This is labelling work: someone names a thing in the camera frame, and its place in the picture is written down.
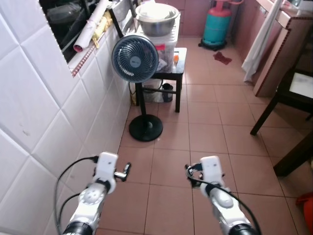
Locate plastic bag with black items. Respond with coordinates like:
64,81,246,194
141,80,175,104

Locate black small side table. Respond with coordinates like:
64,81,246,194
134,47,188,114

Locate blue-grey standing fan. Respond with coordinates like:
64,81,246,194
112,34,164,143

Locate dark red rag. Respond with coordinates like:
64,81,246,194
213,51,233,66

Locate dark wooden chair white seat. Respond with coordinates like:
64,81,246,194
250,29,313,136

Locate clear plastic container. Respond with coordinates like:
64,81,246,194
147,34,179,74

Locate yellow bundle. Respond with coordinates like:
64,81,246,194
92,12,113,48

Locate white hanging cloth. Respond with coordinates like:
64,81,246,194
243,0,285,82

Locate teal gas cylinder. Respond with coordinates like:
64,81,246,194
200,0,234,51

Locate brown wooden cabinet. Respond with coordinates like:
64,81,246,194
232,0,313,98

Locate white paper roll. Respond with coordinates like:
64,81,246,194
73,0,111,53

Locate large metal basin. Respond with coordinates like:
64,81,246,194
135,2,180,38

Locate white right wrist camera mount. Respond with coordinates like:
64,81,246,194
200,156,225,189

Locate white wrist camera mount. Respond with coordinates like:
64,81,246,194
200,156,225,189
94,152,119,183

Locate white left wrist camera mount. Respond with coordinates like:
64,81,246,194
94,152,119,183

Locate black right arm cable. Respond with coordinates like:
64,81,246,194
187,177,263,235

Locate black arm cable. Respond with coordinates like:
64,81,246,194
54,156,98,235
187,177,263,235

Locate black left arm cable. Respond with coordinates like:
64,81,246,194
54,156,98,235

